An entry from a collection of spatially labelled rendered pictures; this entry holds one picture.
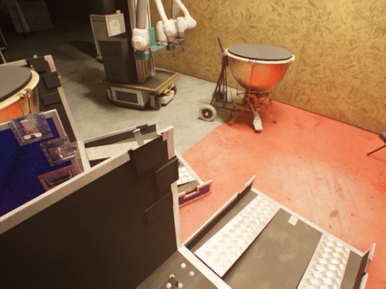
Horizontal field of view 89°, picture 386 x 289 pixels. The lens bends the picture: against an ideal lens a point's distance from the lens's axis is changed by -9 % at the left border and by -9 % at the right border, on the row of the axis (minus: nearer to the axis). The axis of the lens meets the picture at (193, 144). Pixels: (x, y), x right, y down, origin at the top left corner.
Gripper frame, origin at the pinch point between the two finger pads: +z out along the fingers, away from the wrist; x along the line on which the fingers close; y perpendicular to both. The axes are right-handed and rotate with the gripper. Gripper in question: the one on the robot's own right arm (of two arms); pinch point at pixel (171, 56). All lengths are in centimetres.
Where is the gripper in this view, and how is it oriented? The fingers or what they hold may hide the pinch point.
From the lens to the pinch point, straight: 261.7
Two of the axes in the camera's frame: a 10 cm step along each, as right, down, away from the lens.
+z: 0.0, 8.0, 6.1
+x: -3.5, 5.7, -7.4
